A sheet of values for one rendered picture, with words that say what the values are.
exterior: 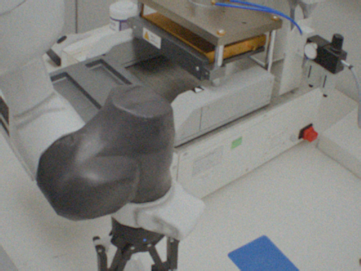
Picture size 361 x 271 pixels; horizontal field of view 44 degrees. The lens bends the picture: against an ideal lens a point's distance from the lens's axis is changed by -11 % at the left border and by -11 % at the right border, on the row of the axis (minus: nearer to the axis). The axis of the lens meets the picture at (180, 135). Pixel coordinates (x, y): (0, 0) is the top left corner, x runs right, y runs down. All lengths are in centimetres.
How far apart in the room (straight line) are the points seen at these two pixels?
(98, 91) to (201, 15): 24
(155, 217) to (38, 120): 19
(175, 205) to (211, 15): 43
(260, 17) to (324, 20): 55
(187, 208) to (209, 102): 29
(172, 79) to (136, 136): 53
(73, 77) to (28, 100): 38
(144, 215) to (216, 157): 38
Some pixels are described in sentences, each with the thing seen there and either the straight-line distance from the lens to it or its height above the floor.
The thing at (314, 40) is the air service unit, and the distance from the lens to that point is 98.
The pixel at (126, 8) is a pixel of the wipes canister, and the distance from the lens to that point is 148.
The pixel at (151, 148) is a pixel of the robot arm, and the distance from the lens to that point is 55.
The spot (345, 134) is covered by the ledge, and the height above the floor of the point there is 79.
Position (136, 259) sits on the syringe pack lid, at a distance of 90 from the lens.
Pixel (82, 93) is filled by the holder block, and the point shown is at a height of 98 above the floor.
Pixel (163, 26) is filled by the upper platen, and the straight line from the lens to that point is 99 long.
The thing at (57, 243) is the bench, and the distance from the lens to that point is 96.
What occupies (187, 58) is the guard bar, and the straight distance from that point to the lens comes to 92.
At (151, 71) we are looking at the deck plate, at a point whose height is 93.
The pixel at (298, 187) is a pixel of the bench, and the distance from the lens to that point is 111.
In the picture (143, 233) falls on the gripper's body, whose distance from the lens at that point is 66.
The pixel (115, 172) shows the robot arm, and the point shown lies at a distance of 53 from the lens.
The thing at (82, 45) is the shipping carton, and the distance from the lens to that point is 139.
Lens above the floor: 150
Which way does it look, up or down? 39 degrees down
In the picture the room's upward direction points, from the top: 5 degrees clockwise
